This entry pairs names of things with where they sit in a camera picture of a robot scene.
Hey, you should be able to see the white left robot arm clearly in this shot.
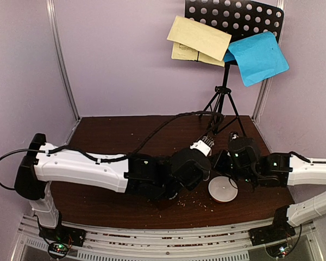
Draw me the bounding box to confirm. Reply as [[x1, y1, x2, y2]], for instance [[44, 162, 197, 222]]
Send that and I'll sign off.
[[14, 133, 215, 241]]

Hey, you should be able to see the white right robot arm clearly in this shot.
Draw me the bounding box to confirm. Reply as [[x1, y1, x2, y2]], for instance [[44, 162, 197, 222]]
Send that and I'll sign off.
[[211, 134, 326, 240]]

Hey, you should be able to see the white ceramic bowl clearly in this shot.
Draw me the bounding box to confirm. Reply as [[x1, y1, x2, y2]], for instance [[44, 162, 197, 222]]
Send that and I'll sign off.
[[208, 176, 239, 203]]

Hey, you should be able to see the blue paper sheet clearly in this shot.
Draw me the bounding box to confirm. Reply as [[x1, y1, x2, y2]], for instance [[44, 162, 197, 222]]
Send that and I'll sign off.
[[223, 32, 289, 87]]

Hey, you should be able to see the yellow sheet music paper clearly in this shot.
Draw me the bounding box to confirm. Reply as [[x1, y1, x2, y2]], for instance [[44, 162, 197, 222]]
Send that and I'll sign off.
[[167, 16, 231, 67]]

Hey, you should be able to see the black music stand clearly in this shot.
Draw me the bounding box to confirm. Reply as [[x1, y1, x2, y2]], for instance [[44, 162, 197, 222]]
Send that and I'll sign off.
[[185, 1, 284, 135]]

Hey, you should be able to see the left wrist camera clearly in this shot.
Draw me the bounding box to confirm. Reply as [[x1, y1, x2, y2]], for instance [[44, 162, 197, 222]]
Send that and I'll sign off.
[[190, 135, 215, 157]]

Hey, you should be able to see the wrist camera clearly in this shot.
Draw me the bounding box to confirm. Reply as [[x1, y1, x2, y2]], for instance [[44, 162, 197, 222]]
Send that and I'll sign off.
[[228, 131, 240, 142], [190, 135, 215, 157]]

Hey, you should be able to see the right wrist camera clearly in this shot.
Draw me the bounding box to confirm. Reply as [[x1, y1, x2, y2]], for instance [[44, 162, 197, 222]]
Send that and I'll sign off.
[[228, 131, 240, 142]]

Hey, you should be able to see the right aluminium corner post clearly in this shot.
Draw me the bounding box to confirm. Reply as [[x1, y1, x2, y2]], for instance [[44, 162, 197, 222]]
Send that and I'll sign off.
[[251, 0, 286, 123]]

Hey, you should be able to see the aluminium corner post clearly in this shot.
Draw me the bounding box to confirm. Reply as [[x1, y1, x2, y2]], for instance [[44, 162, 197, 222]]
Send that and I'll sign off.
[[46, 0, 81, 121], [251, 0, 286, 123]]

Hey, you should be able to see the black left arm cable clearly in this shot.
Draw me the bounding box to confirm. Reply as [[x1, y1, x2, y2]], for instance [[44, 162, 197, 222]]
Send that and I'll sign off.
[[0, 110, 225, 191]]

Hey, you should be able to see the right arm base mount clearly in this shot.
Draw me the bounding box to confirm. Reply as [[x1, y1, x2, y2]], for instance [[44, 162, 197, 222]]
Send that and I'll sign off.
[[248, 225, 296, 246]]

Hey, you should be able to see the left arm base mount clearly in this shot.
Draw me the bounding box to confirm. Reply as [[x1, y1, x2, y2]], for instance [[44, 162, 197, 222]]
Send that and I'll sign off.
[[39, 226, 86, 247]]

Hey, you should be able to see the left aluminium corner post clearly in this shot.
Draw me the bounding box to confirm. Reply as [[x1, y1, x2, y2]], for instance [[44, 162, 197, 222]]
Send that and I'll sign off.
[[46, 0, 81, 121]]

